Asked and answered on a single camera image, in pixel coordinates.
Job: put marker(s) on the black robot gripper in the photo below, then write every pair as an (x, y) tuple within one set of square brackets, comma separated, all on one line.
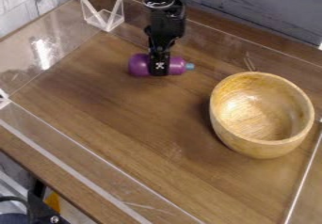
[(165, 28)]

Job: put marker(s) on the clear acrylic tray wall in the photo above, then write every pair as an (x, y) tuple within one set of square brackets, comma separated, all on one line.
[(122, 144)]

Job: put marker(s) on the brown wooden bowl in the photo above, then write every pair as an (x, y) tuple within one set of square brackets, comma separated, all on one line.
[(260, 114)]

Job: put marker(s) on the purple toy eggplant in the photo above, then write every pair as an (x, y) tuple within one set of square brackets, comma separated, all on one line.
[(137, 65)]

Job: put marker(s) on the black clamp with cable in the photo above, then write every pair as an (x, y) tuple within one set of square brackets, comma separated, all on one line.
[(37, 213)]

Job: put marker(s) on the clear acrylic corner bracket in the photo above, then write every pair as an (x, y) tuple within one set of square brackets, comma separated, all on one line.
[(102, 19)]

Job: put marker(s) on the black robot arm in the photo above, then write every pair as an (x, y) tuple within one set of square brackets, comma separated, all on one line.
[(157, 4)]

